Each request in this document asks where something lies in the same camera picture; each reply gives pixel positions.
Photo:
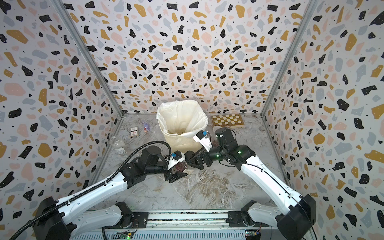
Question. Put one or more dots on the aluminium corner post right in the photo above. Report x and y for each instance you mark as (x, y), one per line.
(290, 54)

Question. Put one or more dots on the black round jar lid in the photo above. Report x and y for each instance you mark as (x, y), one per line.
(191, 158)

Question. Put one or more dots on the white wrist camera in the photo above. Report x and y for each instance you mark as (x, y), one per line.
(203, 138)
(175, 158)

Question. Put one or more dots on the white plastic bin liner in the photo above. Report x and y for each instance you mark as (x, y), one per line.
(181, 118)

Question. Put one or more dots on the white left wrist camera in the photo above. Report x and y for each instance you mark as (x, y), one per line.
(175, 158)

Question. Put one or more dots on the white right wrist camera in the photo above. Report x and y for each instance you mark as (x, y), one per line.
(203, 138)

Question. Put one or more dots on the black lid brown jar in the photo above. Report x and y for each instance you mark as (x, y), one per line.
(180, 167)

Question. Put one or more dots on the cream ribbed trash bin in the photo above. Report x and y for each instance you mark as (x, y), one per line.
(182, 140)

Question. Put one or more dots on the small purple pink bottle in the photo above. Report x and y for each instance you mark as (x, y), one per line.
(146, 127)

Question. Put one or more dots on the aluminium corner post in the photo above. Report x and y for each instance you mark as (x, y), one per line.
(290, 54)
(64, 15)

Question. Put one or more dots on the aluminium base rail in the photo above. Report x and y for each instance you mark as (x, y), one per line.
(183, 225)

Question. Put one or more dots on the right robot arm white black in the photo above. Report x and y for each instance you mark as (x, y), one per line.
(294, 214)

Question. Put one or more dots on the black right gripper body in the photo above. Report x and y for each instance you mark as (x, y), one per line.
(216, 154)

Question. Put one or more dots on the small playing card box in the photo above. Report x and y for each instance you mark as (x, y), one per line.
(134, 132)

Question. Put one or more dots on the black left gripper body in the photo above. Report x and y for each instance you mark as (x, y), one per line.
(156, 169)

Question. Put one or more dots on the aluminium corner post left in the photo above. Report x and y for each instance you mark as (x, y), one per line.
(64, 15)

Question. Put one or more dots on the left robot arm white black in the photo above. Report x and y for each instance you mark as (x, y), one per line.
(67, 217)

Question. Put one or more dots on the wooden folding chess board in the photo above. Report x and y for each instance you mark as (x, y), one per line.
(230, 121)

